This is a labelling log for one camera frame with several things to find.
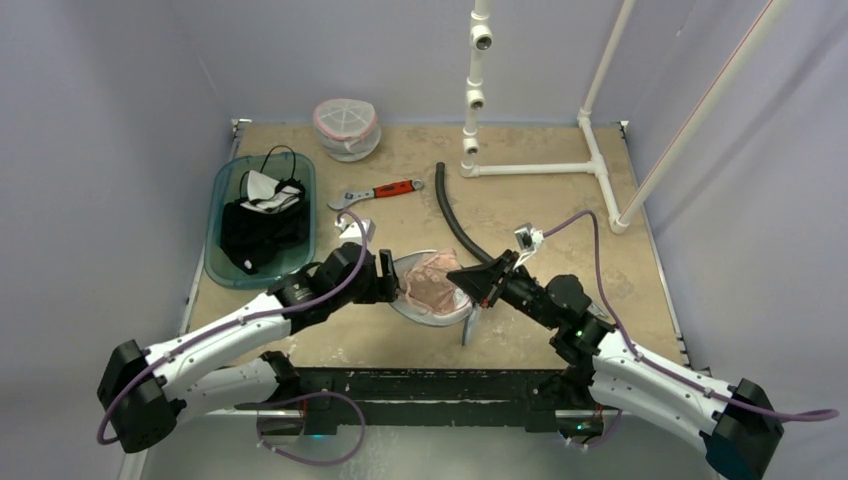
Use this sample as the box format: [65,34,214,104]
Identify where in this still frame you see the pink lace bra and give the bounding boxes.
[401,248,472,316]

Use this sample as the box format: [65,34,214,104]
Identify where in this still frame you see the white mesh laundry bag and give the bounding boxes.
[390,248,481,347]

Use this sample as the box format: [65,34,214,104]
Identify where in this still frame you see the white bra black straps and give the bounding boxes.
[237,169,307,215]

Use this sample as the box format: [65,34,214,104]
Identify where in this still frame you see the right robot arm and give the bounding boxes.
[446,250,784,479]

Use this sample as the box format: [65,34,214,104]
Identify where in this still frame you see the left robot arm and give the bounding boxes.
[96,242,399,453]

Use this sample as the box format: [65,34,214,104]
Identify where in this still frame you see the black bra in bin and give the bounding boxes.
[219,145,311,276]

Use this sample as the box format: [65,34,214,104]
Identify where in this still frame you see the pink trimmed mesh laundry bag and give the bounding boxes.
[312,98,382,163]

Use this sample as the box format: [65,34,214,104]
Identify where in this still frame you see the teal plastic bin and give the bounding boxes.
[204,150,316,290]

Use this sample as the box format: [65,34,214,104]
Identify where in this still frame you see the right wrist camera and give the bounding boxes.
[514,223,545,269]

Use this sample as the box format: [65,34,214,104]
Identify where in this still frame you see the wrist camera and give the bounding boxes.
[514,223,545,269]
[335,217,376,248]

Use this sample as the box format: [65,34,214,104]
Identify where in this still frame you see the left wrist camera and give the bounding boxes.
[335,217,376,248]

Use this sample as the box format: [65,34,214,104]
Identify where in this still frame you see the red handled adjustable wrench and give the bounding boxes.
[327,179,424,211]

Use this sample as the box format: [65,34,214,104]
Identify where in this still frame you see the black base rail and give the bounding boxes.
[236,352,605,438]

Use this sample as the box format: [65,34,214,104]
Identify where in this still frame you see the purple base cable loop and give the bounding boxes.
[256,392,368,469]

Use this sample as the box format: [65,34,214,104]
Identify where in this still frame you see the black corrugated hose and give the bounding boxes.
[435,162,495,265]

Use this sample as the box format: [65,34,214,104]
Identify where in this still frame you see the white PVC pipe frame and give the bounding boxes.
[460,0,791,234]

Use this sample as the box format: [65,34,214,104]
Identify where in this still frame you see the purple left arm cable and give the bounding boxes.
[96,210,370,445]

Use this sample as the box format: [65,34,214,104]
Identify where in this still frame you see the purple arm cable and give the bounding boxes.
[541,210,840,423]
[96,210,370,445]

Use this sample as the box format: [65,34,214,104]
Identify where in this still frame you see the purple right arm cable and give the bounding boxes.
[541,210,840,423]

